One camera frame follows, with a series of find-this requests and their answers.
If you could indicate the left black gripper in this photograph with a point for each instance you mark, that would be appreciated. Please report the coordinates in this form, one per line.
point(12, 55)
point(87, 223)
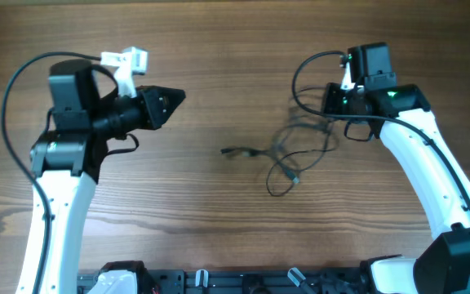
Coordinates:
point(157, 113)

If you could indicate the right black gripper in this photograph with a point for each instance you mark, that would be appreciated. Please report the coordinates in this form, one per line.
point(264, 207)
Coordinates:
point(331, 91)

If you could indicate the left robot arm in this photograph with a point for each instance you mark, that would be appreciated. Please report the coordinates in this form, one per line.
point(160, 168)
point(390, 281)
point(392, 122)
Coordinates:
point(65, 165)

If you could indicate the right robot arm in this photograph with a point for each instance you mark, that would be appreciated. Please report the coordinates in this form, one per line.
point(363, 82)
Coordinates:
point(401, 117)

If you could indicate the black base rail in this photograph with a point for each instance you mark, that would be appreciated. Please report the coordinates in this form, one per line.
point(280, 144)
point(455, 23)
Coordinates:
point(324, 281)

